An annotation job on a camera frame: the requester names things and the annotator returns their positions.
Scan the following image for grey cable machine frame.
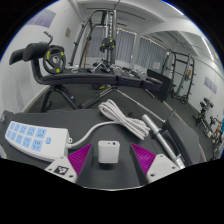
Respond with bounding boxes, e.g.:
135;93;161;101
69;8;118;73

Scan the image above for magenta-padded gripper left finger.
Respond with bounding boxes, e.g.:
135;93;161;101
44;143;94;184

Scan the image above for metal cable handle attachments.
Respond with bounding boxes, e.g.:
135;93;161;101
87;59;148;79

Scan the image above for white power strip cable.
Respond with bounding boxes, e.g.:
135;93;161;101
66;99;152;150

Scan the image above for black yellow weight plate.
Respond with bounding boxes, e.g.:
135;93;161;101
42;46;67;75

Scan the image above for person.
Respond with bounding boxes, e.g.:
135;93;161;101
213;116;224;141

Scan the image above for large purple wall poster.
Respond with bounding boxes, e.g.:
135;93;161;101
31;8;57;29

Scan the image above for dumbbell rack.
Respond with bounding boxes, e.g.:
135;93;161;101
193;97;216;138

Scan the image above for small purple wall poster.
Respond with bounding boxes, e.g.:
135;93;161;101
203;76;215;94

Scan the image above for white power strip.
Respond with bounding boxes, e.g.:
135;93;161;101
4;120;73;163

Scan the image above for silver barbell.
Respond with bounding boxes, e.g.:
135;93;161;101
114;89;186;169

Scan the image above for short ceiling light strip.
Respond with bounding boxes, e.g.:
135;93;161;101
201;36;214;63

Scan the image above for white charger block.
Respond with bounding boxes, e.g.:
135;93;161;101
97;140;121;164

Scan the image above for black adjustable bench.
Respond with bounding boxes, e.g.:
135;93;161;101
146;68;172;103

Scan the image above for black squat rack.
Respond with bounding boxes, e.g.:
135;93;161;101
161;49;196;104

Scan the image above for wide grey curtain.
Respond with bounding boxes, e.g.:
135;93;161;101
87;26;136;64

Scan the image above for narrow grey curtain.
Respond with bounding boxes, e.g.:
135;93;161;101
136;36;168;71

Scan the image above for black padded workout bench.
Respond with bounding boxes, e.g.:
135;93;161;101
0;108;211;189

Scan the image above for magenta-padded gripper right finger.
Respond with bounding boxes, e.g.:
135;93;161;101
129;143;183;184

